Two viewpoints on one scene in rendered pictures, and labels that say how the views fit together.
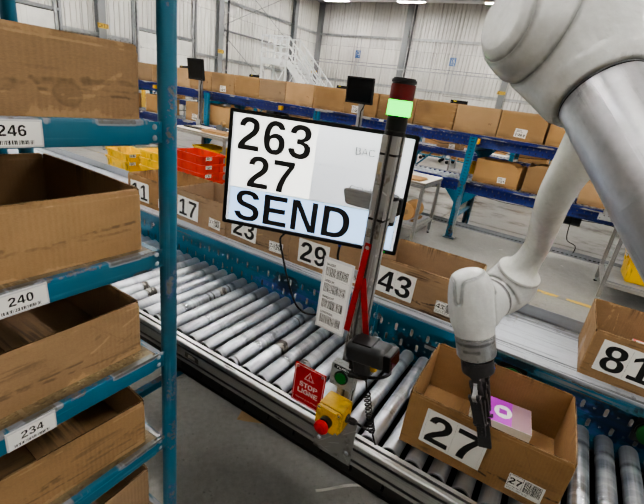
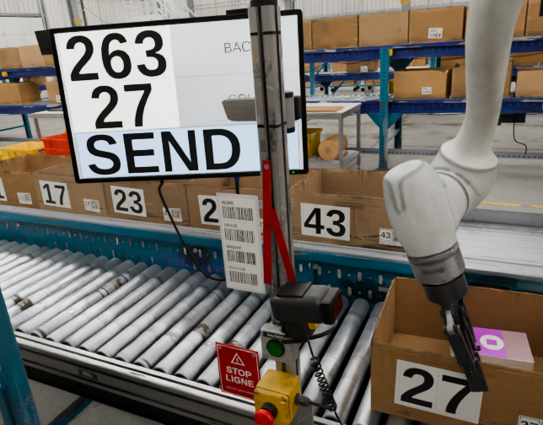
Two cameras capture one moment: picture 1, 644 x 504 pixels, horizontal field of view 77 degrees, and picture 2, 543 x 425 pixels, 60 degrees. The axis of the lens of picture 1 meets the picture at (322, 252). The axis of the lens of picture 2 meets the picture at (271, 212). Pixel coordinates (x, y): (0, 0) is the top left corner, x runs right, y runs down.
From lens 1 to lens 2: 0.16 m
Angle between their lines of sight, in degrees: 3
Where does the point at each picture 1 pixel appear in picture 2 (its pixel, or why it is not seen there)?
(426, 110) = (324, 30)
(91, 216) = not seen: outside the picture
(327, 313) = (239, 268)
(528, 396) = (518, 315)
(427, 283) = (363, 211)
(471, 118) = (377, 28)
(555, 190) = (487, 17)
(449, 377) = (416, 317)
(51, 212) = not seen: outside the picture
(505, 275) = (452, 163)
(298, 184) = (162, 110)
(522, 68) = not seen: outside the picture
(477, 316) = (428, 220)
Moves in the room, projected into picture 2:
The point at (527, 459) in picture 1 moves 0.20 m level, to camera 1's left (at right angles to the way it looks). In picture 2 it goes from (536, 392) to (427, 404)
